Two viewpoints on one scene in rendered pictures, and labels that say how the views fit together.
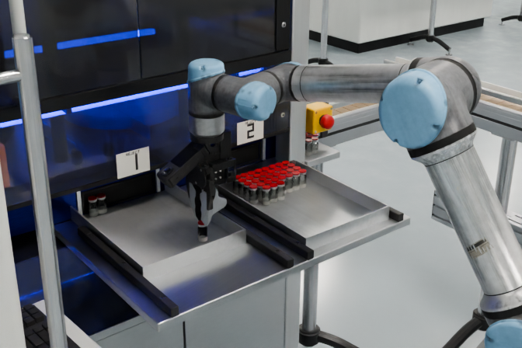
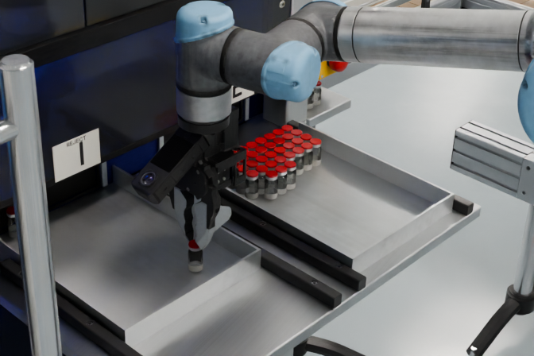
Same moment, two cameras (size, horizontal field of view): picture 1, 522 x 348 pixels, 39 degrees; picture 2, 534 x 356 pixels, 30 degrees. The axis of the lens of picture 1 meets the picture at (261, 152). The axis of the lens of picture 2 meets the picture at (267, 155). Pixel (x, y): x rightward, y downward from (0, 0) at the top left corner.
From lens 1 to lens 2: 0.34 m
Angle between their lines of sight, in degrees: 11
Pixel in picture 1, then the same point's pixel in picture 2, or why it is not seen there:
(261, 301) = not seen: hidden behind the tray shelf
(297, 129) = not seen: hidden behind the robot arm
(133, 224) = (83, 246)
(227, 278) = (249, 333)
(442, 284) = (452, 248)
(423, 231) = (415, 170)
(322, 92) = (390, 52)
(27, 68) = (28, 118)
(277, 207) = (289, 203)
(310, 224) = (345, 230)
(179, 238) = (158, 267)
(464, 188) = not seen: outside the picture
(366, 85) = (465, 44)
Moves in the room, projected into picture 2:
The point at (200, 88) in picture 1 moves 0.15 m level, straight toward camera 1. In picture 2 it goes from (200, 52) to (223, 105)
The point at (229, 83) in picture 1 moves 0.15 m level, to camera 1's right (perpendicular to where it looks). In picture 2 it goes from (249, 45) to (365, 41)
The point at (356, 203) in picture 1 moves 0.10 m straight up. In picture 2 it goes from (400, 188) to (405, 137)
